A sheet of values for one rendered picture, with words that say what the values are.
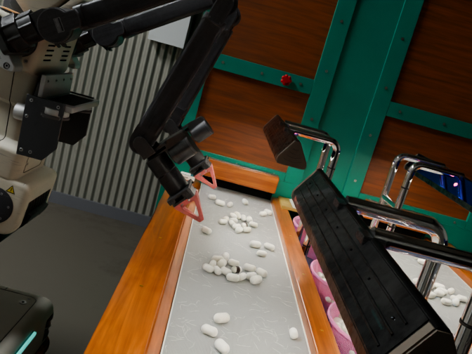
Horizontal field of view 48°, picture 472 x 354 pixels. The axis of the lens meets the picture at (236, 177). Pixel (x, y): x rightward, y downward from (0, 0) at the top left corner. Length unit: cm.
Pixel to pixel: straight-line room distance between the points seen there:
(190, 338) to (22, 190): 69
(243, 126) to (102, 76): 165
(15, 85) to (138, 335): 80
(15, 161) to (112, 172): 221
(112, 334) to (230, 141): 134
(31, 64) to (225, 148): 99
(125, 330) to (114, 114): 273
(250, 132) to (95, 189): 180
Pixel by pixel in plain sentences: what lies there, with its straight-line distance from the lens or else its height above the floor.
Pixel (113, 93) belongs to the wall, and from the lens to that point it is 362.
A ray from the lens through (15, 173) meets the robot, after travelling 154.
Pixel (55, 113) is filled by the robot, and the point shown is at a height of 102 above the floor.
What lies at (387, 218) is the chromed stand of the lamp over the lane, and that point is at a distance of 83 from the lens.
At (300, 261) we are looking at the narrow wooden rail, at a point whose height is 76.
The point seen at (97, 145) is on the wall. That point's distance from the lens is 369.
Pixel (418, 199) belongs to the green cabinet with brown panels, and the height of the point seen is 91.
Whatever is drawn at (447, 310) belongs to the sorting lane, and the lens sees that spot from 171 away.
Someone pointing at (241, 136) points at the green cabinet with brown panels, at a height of 97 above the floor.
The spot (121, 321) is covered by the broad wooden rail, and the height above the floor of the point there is 77.
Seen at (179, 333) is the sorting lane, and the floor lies 74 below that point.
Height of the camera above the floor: 127
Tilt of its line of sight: 12 degrees down
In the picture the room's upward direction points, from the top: 16 degrees clockwise
